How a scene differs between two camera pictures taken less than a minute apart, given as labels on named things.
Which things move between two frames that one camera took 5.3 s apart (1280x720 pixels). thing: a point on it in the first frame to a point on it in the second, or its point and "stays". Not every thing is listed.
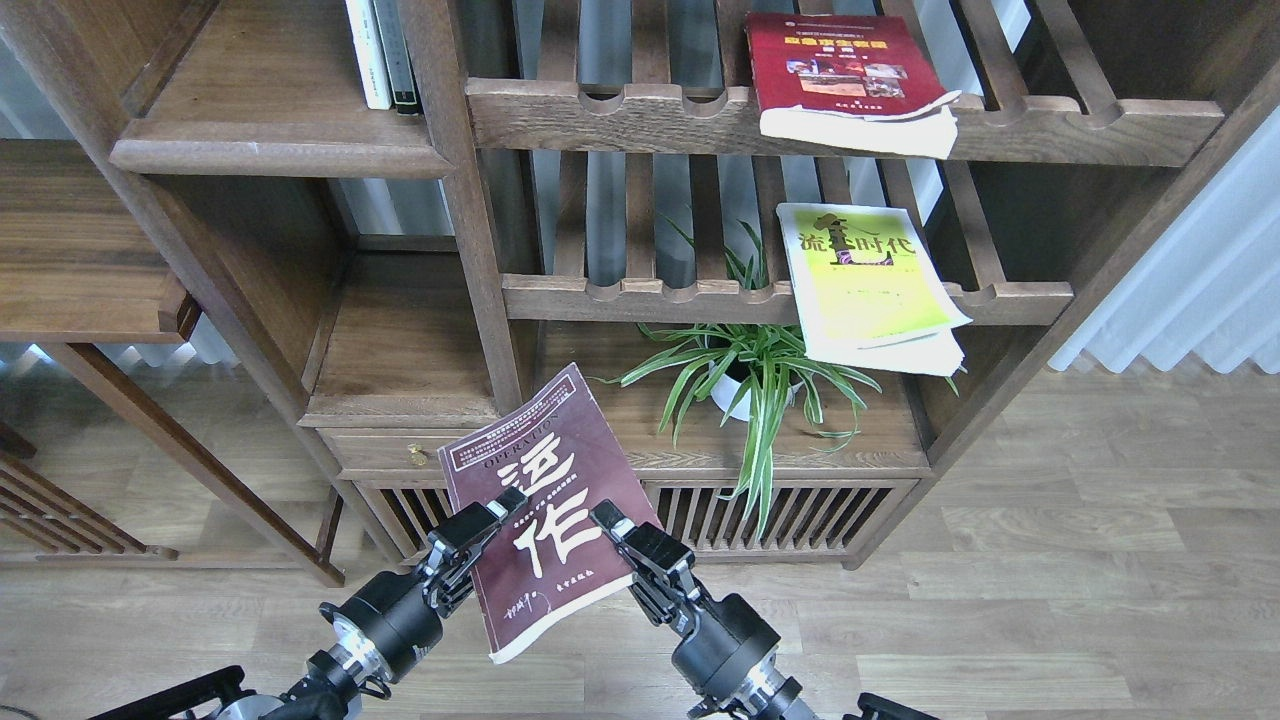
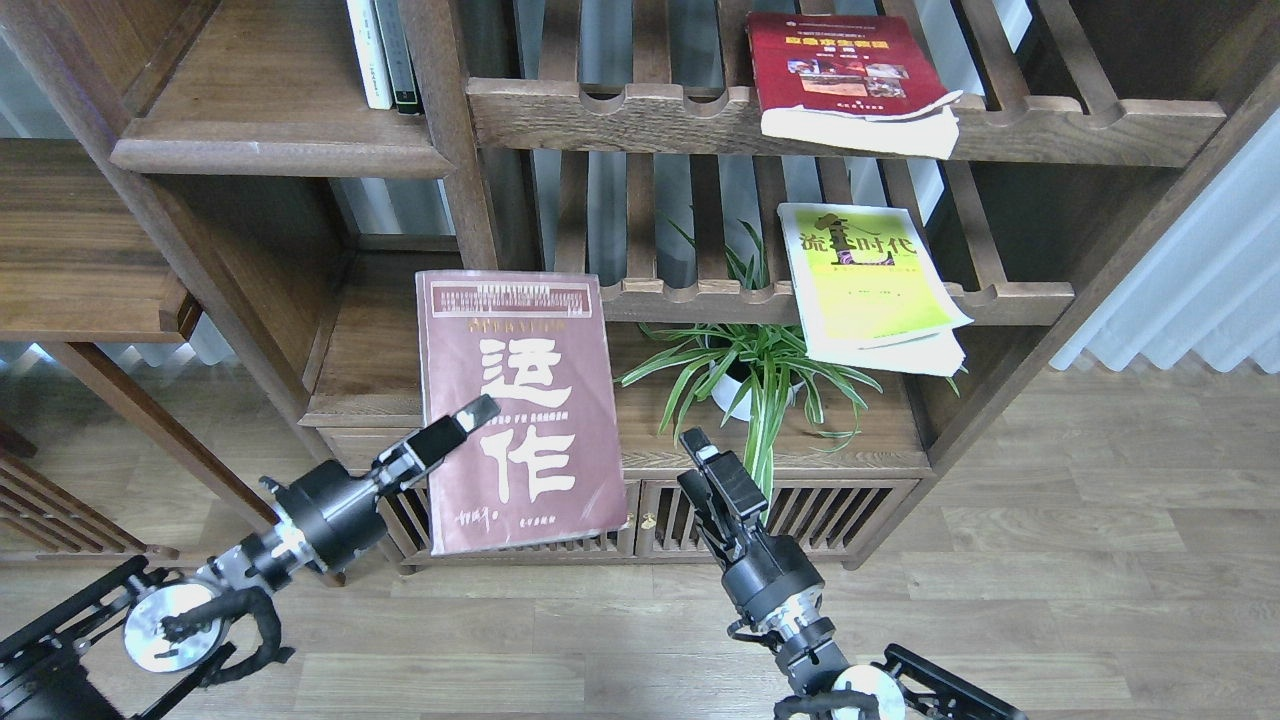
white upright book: (370, 53) stays
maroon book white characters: (549, 555) to (549, 464)
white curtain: (1211, 279) stays
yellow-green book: (866, 292) stays
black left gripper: (393, 624) to (340, 516)
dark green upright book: (397, 55) stays
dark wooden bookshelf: (814, 255) stays
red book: (860, 82) stays
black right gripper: (724, 641) to (765, 573)
